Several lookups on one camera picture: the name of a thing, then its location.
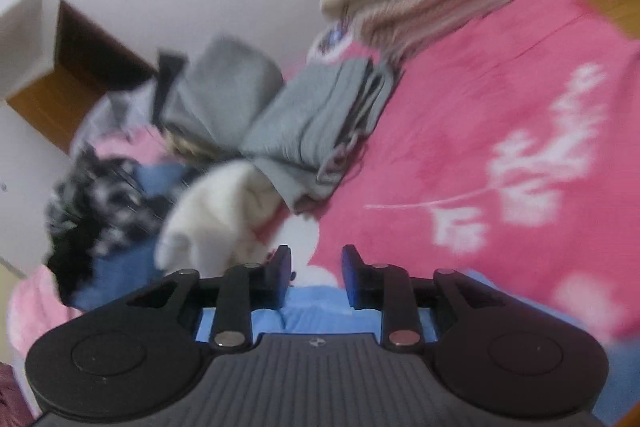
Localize wooden bedside cabinet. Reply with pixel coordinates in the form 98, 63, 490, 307
5, 0, 162, 154

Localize blue denim jeans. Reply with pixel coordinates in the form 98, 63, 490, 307
67, 162, 202, 314

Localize tan garment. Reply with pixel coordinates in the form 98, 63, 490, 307
165, 132, 242, 164

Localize dark red cloth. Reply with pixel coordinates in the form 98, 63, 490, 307
0, 364, 37, 427

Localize pink floral blanket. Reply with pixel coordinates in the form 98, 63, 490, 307
250, 0, 640, 344

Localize black folded item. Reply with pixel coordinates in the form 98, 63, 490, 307
152, 51, 189, 128

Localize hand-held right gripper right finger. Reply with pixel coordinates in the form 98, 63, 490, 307
342, 244, 506, 350

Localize grey-blue quilt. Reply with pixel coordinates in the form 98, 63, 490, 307
70, 92, 167, 158

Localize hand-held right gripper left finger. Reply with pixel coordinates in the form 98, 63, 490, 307
127, 245, 292, 352

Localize blue printed t-shirt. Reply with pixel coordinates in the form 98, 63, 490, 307
192, 269, 640, 427

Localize black white plaid shirt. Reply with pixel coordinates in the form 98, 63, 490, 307
45, 147, 163, 258

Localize white garment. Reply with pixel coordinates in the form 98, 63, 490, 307
155, 159, 297, 276

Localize light grey garment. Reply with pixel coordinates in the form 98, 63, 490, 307
240, 58, 399, 214

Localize light pink quilt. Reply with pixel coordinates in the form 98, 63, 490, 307
7, 127, 172, 359

